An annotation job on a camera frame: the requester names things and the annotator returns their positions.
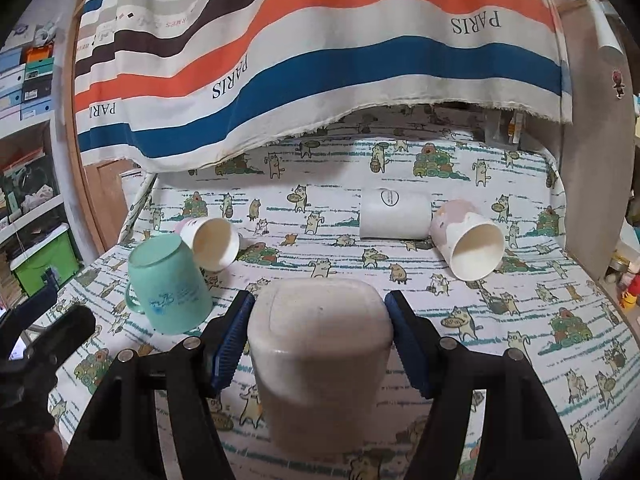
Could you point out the small white paper cup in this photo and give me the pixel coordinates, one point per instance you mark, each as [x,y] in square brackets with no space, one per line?
[212,242]

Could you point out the cat print sheet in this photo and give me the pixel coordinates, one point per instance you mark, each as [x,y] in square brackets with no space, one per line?
[350,270]

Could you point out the stack of shoe boxes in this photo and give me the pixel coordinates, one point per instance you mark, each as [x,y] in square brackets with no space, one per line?
[27,82]

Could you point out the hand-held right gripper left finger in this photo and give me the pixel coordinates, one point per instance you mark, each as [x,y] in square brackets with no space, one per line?
[229,342]

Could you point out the white wall lamp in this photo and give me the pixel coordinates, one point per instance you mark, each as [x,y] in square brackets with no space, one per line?
[606,30]

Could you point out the striped cloth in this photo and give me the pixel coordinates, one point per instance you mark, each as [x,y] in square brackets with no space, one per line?
[320,55]

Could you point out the beige plastic cup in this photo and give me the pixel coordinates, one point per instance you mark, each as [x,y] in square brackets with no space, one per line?
[320,355]

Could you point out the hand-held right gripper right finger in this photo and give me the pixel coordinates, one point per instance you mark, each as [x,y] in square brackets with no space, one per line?
[406,340]

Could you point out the white shelf unit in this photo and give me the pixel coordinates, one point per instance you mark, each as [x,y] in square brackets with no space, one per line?
[30,175]

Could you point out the large pink paper cup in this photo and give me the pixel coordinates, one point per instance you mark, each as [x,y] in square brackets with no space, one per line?
[467,240]

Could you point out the cartoon sticker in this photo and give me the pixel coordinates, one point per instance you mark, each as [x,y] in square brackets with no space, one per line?
[619,83]

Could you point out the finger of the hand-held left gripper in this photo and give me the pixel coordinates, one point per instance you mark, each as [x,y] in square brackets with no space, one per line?
[60,332]

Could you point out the green storage bin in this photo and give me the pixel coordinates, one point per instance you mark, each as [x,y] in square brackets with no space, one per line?
[42,265]

